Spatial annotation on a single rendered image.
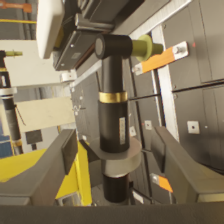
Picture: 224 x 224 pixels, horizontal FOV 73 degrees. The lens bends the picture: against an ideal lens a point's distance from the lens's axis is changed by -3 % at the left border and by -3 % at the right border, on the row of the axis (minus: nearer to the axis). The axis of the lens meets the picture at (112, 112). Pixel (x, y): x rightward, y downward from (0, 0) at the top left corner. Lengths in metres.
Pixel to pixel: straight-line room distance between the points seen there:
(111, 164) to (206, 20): 0.26
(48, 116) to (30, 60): 1.56
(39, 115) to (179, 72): 4.40
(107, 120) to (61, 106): 4.47
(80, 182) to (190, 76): 0.25
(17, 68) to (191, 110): 4.56
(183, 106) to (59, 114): 4.42
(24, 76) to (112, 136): 4.47
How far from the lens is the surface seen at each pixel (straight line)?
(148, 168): 0.47
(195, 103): 0.31
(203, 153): 0.33
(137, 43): 0.24
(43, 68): 4.72
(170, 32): 0.35
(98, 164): 0.21
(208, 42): 0.29
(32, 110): 4.60
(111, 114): 0.21
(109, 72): 0.21
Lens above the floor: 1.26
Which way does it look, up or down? 28 degrees down
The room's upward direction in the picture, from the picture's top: 101 degrees counter-clockwise
